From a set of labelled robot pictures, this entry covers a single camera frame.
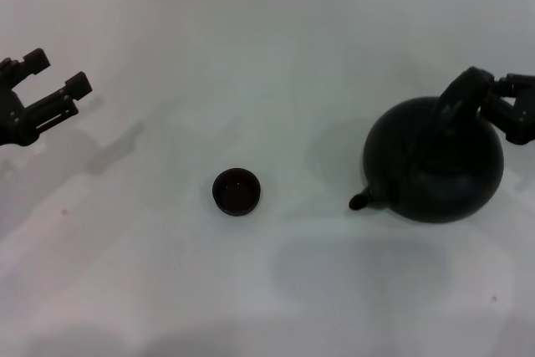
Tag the dark brown small teacup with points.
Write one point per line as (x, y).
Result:
(237, 193)

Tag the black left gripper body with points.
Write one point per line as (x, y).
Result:
(10, 118)

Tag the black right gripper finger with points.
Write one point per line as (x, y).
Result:
(497, 108)
(516, 81)

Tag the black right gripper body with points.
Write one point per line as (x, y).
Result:
(524, 123)

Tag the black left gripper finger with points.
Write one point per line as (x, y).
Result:
(37, 61)
(77, 84)

